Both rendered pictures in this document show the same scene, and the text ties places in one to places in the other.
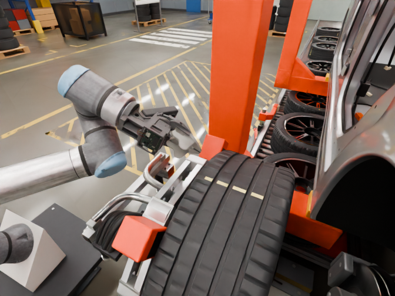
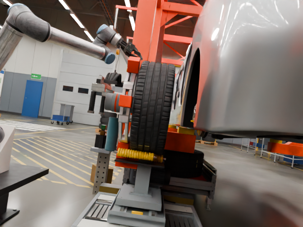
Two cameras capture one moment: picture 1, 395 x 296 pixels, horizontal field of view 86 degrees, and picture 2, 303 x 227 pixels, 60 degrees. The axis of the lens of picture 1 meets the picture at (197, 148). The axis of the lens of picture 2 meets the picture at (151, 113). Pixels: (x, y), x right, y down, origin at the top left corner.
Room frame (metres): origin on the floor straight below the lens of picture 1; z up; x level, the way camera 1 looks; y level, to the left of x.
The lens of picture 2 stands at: (-1.37, 0.75, 0.76)
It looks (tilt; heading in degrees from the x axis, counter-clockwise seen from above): 2 degrees up; 333
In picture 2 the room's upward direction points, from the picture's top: 8 degrees clockwise
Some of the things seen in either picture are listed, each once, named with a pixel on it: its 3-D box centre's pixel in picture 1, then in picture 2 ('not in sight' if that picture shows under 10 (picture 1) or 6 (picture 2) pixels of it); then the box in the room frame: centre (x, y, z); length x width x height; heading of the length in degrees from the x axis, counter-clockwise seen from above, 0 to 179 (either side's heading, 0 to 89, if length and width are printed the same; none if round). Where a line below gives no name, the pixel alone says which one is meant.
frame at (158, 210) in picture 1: (184, 231); (130, 104); (0.41, 0.05, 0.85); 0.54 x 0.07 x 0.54; 152
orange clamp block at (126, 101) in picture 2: not in sight; (126, 101); (0.13, 0.19, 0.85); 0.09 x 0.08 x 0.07; 152
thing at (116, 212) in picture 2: not in sight; (138, 206); (0.31, -0.09, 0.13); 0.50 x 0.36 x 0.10; 152
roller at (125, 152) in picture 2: not in sight; (135, 154); (0.26, 0.02, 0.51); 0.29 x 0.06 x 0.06; 62
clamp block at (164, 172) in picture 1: (162, 168); (107, 93); (0.66, 0.15, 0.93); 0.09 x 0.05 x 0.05; 62
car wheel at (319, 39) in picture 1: (327, 44); not in sight; (5.32, -3.00, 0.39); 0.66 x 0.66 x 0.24
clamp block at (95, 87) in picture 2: not in sight; (98, 87); (0.36, 0.31, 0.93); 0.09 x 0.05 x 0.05; 62
